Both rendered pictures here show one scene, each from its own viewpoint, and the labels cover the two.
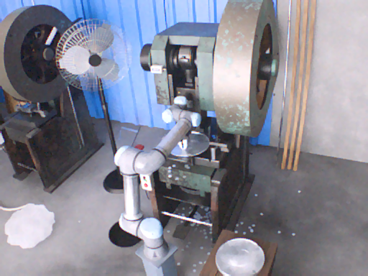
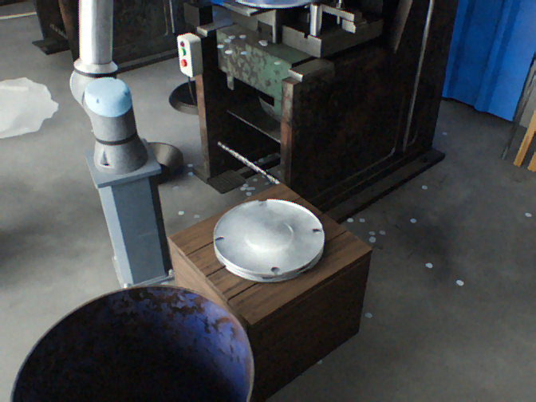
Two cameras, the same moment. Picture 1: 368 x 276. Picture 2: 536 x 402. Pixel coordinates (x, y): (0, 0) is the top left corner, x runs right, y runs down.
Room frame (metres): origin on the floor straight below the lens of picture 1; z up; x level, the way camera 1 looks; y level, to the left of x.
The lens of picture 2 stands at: (0.19, -0.66, 1.28)
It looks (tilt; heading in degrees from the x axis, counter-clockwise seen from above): 38 degrees down; 23
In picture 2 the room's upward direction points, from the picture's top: straight up
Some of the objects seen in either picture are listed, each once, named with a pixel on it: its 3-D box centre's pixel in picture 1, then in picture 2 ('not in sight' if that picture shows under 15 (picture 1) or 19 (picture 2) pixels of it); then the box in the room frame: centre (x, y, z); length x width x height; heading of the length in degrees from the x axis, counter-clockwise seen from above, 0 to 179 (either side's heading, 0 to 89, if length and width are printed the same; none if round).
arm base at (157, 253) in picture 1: (155, 244); (118, 145); (1.18, 0.22, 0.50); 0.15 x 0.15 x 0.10
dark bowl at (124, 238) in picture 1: (127, 234); (148, 167); (1.67, 0.52, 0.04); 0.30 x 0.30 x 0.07
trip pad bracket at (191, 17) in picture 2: not in sight; (199, 27); (1.83, 0.30, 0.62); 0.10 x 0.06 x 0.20; 64
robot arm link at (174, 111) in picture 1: (174, 114); not in sight; (1.64, 0.04, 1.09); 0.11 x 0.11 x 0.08; 55
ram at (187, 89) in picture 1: (190, 104); not in sight; (1.86, -0.06, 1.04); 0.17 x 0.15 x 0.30; 154
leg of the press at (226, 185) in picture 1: (236, 167); (382, 93); (1.90, -0.38, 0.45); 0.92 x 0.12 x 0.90; 154
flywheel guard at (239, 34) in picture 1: (247, 58); not in sight; (1.84, -0.43, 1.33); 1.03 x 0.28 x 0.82; 154
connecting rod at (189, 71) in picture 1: (190, 68); not in sight; (1.89, -0.08, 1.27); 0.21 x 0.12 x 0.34; 154
